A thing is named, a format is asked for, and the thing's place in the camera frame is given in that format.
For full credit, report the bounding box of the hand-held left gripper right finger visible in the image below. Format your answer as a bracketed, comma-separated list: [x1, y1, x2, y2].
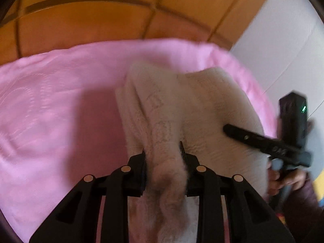
[178, 140, 295, 243]

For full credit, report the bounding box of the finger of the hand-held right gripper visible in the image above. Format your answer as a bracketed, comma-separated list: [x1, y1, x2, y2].
[223, 124, 302, 159]

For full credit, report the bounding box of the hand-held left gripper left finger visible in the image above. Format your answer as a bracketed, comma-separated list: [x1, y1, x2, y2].
[29, 149, 148, 243]

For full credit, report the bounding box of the white towel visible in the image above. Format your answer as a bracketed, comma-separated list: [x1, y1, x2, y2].
[115, 62, 270, 243]

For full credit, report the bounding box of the person's right forearm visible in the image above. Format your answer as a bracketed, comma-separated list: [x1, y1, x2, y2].
[281, 177, 321, 234]

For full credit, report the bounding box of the person's right hand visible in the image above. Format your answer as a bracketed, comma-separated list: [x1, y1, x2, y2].
[266, 162, 308, 196]

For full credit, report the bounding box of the pink bed sheet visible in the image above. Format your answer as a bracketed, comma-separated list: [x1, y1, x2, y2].
[0, 38, 279, 243]

